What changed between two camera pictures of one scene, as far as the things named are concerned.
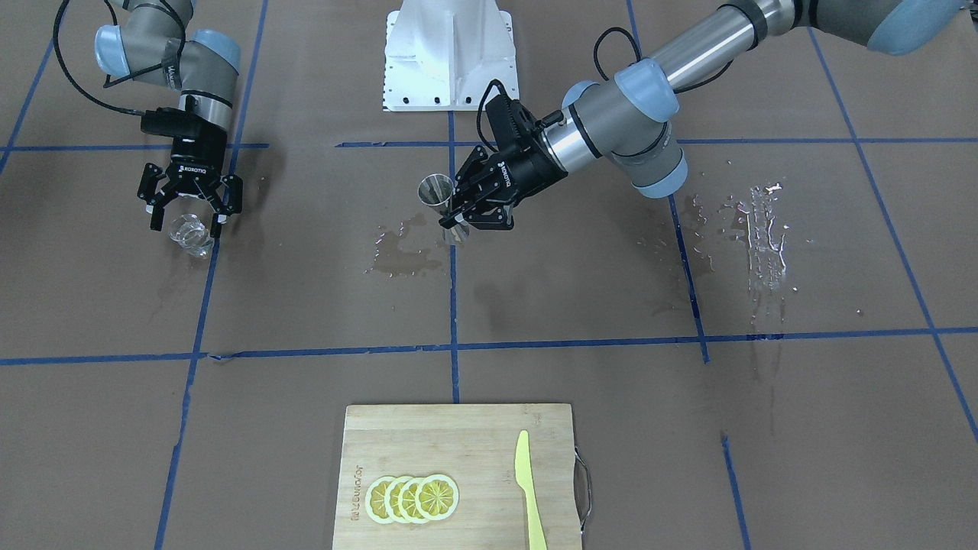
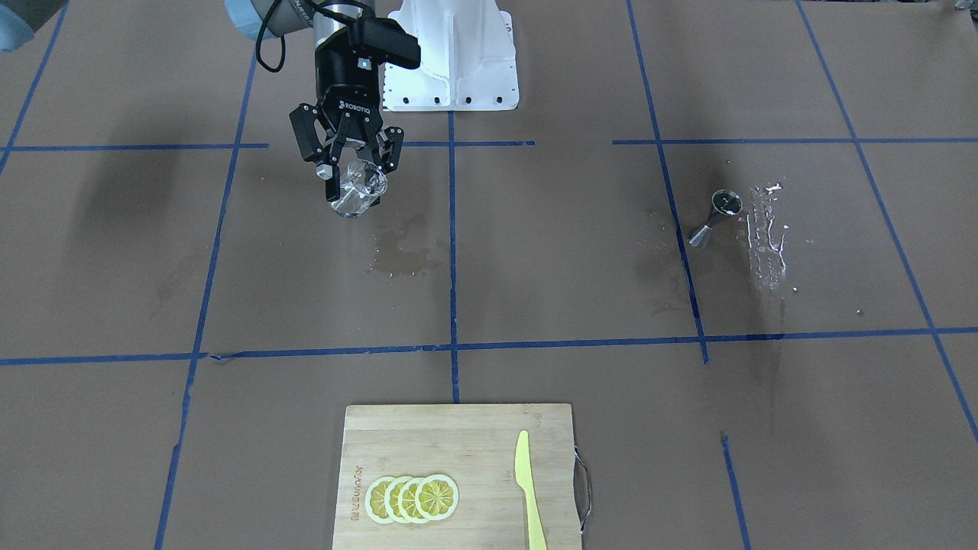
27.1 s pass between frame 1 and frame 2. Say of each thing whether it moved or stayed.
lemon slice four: stayed
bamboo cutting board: stayed
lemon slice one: stayed
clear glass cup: moved
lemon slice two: stayed
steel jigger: moved
